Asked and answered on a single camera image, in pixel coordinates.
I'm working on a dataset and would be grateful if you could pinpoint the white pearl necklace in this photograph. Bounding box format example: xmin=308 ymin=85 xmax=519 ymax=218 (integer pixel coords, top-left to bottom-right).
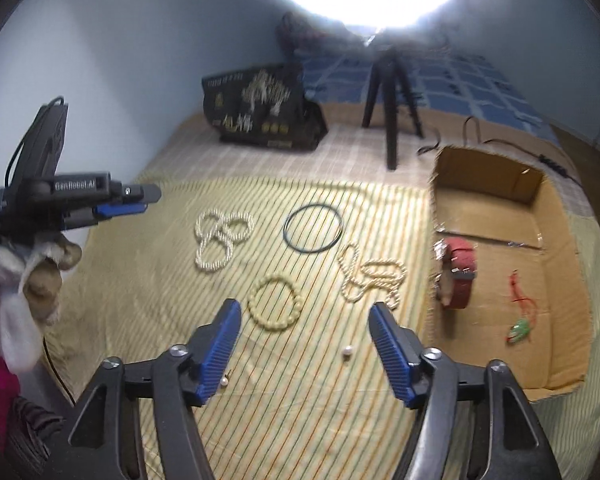
xmin=194 ymin=208 xmax=255 ymax=274

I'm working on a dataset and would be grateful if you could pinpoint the person's left hand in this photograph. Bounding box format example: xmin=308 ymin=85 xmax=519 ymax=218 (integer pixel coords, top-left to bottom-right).
xmin=0 ymin=237 xmax=83 ymax=372

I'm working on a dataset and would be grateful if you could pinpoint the cardboard box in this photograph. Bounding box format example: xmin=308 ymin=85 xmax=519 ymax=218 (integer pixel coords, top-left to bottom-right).
xmin=426 ymin=146 xmax=595 ymax=403

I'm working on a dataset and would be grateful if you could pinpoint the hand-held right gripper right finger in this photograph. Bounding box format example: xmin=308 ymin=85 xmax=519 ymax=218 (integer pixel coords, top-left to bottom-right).
xmin=369 ymin=301 xmax=563 ymax=480

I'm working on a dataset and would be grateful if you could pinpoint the dark striped cloth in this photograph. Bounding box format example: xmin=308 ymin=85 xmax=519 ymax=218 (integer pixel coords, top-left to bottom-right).
xmin=4 ymin=394 xmax=77 ymax=480

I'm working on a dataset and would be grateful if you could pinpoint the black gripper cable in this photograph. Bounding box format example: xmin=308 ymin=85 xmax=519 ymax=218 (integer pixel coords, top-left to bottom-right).
xmin=41 ymin=330 xmax=77 ymax=407

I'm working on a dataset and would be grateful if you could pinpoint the green pendant with red cord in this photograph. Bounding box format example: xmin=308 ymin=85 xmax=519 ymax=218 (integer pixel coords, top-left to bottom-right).
xmin=505 ymin=270 xmax=539 ymax=345

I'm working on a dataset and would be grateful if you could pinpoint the cream bead bracelet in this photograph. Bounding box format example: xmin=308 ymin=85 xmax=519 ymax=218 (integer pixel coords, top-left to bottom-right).
xmin=247 ymin=275 xmax=301 ymax=331

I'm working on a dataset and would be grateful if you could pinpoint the dark bag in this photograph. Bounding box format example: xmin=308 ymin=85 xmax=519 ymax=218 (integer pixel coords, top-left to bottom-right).
xmin=275 ymin=11 xmax=363 ymax=59

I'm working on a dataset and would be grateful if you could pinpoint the red leather strap bracelet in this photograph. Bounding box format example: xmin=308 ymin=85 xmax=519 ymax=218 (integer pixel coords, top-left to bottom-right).
xmin=433 ymin=238 xmax=480 ymax=310

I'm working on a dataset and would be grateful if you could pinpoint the black ring bangle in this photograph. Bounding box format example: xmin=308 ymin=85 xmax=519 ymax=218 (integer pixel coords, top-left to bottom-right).
xmin=283 ymin=204 xmax=344 ymax=254

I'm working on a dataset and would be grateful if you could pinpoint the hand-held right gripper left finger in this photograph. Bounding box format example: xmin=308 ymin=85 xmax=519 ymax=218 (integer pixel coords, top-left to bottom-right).
xmin=45 ymin=298 xmax=243 ymax=480

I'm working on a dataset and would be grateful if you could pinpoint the cream pearl necklace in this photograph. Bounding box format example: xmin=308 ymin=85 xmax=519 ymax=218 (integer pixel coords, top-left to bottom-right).
xmin=337 ymin=243 xmax=408 ymax=311

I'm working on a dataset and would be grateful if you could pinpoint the blue checked blanket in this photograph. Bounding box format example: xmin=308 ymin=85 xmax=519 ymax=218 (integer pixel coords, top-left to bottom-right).
xmin=300 ymin=42 xmax=553 ymax=142

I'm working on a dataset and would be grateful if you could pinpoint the black power cable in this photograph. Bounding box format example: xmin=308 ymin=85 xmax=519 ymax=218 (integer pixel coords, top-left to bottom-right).
xmin=416 ymin=116 xmax=583 ymax=183

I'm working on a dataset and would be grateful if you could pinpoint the black bag with gold print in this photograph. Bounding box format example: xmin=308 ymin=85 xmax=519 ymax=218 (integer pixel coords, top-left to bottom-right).
xmin=201 ymin=64 xmax=329 ymax=152

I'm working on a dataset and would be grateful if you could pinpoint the black tripod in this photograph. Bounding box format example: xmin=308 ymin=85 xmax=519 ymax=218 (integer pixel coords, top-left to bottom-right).
xmin=361 ymin=42 xmax=426 ymax=171

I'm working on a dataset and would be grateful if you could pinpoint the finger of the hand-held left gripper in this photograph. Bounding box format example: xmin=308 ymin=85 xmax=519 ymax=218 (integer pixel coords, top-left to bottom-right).
xmin=92 ymin=183 xmax=163 ymax=221

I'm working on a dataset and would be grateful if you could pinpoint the yellow striped bedsheet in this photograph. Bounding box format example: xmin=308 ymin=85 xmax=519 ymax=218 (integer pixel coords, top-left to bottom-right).
xmin=45 ymin=101 xmax=600 ymax=480

